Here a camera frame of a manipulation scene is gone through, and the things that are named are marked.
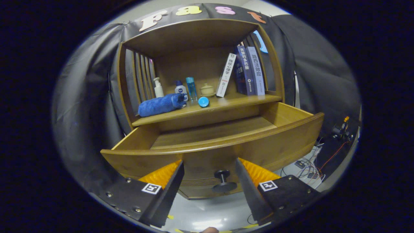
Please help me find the black backdrop cloth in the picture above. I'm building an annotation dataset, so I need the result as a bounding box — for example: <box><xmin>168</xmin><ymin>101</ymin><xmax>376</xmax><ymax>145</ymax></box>
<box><xmin>52</xmin><ymin>3</ymin><xmax>362</xmax><ymax>194</ymax></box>

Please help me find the wooden drawer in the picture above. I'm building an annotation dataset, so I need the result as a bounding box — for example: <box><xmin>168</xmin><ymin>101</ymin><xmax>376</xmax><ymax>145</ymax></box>
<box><xmin>100</xmin><ymin>102</ymin><xmax>325</xmax><ymax>199</ymax></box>

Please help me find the black device with orange part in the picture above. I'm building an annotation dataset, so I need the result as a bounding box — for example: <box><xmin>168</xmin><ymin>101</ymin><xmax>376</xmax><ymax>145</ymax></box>
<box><xmin>331</xmin><ymin>116</ymin><xmax>352</xmax><ymax>142</ymax></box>

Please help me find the beige lidded tea cup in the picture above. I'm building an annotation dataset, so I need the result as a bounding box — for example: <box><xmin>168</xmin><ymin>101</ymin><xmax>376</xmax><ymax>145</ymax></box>
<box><xmin>200</xmin><ymin>83</ymin><xmax>216</xmax><ymax>97</ymax></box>

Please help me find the blue towel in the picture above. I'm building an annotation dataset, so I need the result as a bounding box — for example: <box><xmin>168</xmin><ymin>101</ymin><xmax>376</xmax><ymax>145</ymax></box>
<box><xmin>138</xmin><ymin>93</ymin><xmax>186</xmax><ymax>117</ymax></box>

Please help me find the wooden cabinet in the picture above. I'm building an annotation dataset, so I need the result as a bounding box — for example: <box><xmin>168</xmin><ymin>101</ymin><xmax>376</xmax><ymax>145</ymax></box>
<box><xmin>117</xmin><ymin>18</ymin><xmax>286</xmax><ymax>133</ymax></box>

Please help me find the black round drawer knob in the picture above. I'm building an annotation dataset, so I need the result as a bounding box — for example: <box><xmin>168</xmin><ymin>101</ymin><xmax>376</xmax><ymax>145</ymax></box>
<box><xmin>212</xmin><ymin>170</ymin><xmax>237</xmax><ymax>194</ymax></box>

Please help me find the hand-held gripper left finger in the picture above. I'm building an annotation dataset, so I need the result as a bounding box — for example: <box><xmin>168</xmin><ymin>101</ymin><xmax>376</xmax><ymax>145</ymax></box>
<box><xmin>99</xmin><ymin>160</ymin><xmax>185</xmax><ymax>228</ymax></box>

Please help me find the dark blue book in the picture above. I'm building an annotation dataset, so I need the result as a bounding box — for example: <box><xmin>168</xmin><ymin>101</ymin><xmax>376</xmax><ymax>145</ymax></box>
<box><xmin>234</xmin><ymin>45</ymin><xmax>256</xmax><ymax>96</ymax></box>

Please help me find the clear blue bottle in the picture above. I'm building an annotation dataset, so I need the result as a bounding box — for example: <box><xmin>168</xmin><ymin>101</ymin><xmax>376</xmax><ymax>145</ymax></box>
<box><xmin>186</xmin><ymin>77</ymin><xmax>198</xmax><ymax>101</ymax></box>

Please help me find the white book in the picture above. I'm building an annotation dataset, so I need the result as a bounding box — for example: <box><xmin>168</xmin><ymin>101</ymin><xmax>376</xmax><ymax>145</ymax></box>
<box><xmin>215</xmin><ymin>53</ymin><xmax>237</xmax><ymax>98</ymax></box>

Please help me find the pale blue book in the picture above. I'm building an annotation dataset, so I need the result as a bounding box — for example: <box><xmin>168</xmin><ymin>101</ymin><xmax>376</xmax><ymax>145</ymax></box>
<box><xmin>246</xmin><ymin>46</ymin><xmax>266</xmax><ymax>96</ymax></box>

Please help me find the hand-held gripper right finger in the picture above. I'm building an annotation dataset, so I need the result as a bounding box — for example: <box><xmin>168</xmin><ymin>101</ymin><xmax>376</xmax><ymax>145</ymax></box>
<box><xmin>235</xmin><ymin>158</ymin><xmax>322</xmax><ymax>226</ymax></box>

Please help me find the wooden countertop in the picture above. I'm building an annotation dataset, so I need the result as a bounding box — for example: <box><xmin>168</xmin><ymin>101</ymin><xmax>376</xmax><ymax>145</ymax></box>
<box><xmin>132</xmin><ymin>94</ymin><xmax>283</xmax><ymax>127</ymax></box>

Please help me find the white bottle with blue cap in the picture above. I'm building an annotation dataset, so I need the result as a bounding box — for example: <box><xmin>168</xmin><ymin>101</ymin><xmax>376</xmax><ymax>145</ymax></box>
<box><xmin>175</xmin><ymin>80</ymin><xmax>189</xmax><ymax>101</ymax></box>

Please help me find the white pump bottle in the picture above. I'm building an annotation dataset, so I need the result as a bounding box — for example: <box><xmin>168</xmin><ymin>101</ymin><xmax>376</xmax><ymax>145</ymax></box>
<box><xmin>153</xmin><ymin>77</ymin><xmax>164</xmax><ymax>98</ymax></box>

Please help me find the bundle of floor cables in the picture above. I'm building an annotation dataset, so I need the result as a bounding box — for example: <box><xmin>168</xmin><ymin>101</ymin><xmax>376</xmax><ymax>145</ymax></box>
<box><xmin>281</xmin><ymin>139</ymin><xmax>351</xmax><ymax>182</ymax></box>

